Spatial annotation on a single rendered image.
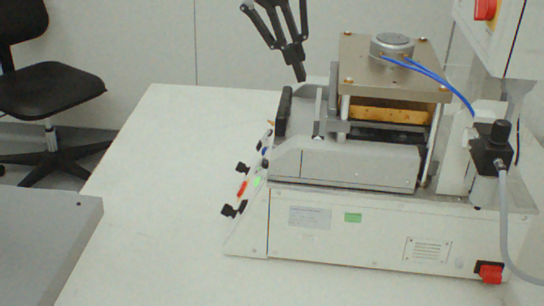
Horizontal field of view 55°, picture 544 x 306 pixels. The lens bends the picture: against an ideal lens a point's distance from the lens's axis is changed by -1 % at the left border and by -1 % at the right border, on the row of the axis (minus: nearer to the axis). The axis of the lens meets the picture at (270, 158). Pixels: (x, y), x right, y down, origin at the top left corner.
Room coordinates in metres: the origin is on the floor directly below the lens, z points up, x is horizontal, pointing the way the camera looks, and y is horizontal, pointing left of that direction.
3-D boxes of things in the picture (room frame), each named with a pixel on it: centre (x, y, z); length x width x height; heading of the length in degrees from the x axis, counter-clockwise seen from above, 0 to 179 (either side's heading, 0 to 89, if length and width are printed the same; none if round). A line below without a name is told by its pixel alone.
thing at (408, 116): (0.89, -0.20, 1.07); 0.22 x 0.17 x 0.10; 175
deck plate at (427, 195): (0.90, -0.24, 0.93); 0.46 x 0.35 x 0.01; 85
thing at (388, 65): (0.88, -0.24, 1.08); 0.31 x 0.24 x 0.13; 175
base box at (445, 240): (0.89, -0.20, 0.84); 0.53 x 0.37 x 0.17; 85
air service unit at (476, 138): (0.67, -0.31, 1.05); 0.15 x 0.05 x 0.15; 175
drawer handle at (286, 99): (0.92, -0.02, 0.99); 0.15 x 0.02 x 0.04; 175
